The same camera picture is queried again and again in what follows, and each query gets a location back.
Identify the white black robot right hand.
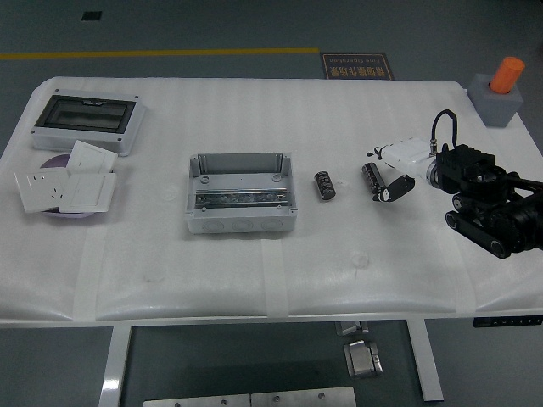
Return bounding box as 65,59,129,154
367,137,440,204

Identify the black cylindrical battery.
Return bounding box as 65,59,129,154
361,162,385,196
314,170,337,201

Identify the open grey junction box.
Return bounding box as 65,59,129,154
184,152,299,235

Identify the grey box with dark lid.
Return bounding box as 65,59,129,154
30,87,148,158

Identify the grey block holder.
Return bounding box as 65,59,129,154
467,73,525,128

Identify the orange cylinder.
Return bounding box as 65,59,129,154
489,56,526,95

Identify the small metal block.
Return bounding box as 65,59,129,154
334,321,369,337

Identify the white foam mat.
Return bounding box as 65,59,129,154
0,75,543,322

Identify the black table control panel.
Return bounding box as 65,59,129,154
473,315,543,328

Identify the white table leg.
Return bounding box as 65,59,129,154
98,325,133,407
405,320,445,403

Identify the large metal block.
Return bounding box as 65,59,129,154
343,338,384,379

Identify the grey metal plate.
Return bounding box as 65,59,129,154
143,393,251,407

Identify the purple plate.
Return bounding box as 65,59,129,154
38,154,114,220

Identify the metal mounting rail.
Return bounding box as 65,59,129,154
194,186,294,209

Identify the white wall switch panel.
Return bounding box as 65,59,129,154
66,140,119,174
58,172,117,214

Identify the white wall socket panel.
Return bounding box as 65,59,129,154
14,169,71,215

